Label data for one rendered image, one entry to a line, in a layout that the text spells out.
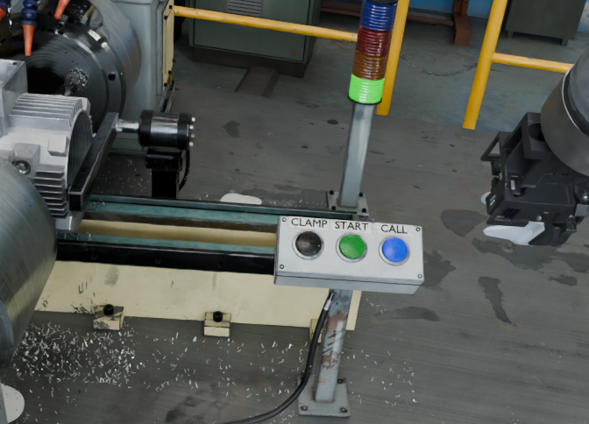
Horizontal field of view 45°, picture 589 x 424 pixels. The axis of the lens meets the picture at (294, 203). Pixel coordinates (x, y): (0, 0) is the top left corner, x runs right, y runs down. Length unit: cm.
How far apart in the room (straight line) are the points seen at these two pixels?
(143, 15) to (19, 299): 78
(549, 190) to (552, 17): 493
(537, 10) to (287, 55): 212
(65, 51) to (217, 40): 301
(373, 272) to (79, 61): 63
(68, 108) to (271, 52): 319
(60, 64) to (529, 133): 83
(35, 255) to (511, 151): 49
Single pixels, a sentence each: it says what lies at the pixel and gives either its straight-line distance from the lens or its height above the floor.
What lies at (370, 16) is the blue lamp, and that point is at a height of 119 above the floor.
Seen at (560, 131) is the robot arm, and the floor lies 131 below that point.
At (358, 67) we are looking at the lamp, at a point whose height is 109.
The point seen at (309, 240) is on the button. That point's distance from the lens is 81.
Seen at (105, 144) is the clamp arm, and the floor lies 103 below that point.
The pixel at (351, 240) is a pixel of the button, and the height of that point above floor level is 107.
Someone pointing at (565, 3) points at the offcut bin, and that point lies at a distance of 556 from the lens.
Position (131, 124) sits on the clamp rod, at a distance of 116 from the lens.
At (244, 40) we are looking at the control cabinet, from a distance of 416.
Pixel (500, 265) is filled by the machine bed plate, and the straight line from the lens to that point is 134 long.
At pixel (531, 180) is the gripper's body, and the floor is 124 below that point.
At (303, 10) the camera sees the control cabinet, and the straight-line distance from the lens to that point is 404.
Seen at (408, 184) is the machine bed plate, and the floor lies 80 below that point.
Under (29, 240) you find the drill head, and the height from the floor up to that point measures 108.
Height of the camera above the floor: 153
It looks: 31 degrees down
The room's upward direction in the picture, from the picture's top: 7 degrees clockwise
